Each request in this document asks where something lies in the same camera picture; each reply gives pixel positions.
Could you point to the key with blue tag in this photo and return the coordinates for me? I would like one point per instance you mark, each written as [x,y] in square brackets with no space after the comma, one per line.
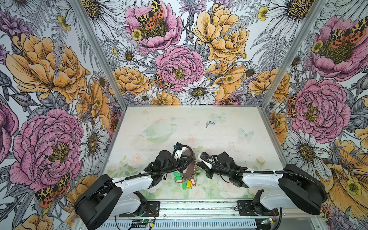
[208,123]

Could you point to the aluminium front rail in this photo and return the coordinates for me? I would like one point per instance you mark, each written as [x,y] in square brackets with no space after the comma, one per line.
[197,209]

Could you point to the red key tag bottom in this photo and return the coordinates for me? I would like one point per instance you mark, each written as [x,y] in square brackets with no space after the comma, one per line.
[193,182]

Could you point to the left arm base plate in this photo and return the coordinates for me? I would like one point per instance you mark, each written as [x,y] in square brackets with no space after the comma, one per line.
[150,209]

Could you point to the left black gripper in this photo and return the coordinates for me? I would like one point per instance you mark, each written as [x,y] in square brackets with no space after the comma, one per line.
[183,159]

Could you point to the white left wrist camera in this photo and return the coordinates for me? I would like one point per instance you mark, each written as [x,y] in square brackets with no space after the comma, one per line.
[177,154]

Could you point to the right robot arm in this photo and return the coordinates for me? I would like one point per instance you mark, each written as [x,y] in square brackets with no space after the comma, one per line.
[290,187]

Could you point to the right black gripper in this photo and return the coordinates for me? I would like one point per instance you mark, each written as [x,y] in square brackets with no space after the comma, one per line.
[206,167]

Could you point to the green circuit board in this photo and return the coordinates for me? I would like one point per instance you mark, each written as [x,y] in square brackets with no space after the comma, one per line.
[141,222]

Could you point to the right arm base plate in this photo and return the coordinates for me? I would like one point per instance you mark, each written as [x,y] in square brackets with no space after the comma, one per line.
[247,208]

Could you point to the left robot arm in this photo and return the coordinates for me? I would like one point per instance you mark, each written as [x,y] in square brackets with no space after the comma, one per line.
[111,197]

